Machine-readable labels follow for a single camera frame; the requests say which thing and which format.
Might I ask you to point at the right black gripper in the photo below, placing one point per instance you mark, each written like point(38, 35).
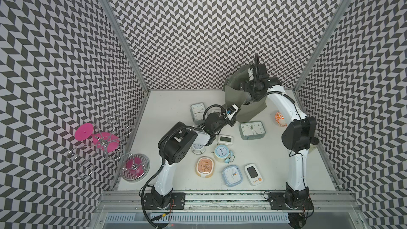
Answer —
point(246, 86)

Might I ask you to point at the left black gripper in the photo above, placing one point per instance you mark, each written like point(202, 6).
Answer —
point(232, 122)

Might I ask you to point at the white twin-bell alarm clock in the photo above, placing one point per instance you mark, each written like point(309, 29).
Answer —
point(198, 149)

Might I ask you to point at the white orange-button digital timer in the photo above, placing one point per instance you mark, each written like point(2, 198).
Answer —
point(253, 174)

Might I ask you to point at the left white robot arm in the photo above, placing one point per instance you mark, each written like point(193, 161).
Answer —
point(175, 144)

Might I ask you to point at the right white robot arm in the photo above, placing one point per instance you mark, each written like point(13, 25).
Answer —
point(298, 135)

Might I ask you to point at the small white digital clock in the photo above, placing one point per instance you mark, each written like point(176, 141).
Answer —
point(225, 139)

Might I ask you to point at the grey square analog clock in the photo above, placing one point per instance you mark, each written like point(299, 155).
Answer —
point(197, 110)

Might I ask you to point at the blue twin-bell alarm clock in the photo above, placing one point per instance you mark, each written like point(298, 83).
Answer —
point(223, 154)

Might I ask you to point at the green rectangular analog clock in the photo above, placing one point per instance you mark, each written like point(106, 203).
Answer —
point(252, 130)

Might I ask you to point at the orange oval cartoon clock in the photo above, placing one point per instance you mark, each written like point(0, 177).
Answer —
point(205, 167)

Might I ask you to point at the blue square analog clock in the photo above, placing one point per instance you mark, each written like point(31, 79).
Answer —
point(232, 176)

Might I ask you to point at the orange patterned bowl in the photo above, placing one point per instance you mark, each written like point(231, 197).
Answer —
point(280, 119)

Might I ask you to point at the small jar black lid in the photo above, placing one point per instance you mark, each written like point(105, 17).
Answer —
point(314, 143)

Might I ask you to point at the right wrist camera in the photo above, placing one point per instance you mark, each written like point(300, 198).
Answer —
point(251, 74)

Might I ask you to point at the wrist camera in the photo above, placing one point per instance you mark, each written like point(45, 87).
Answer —
point(233, 109)
point(251, 74)

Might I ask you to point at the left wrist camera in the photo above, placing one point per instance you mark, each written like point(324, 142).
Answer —
point(233, 109)

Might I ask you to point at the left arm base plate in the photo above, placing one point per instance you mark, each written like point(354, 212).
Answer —
point(154, 201)

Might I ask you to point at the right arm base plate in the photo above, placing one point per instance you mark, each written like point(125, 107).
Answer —
point(289, 202)

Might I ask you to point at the pink wire cup stand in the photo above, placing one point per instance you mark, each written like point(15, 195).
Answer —
point(110, 144)

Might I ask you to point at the aluminium front rail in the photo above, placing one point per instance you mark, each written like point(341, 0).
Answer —
point(231, 201)

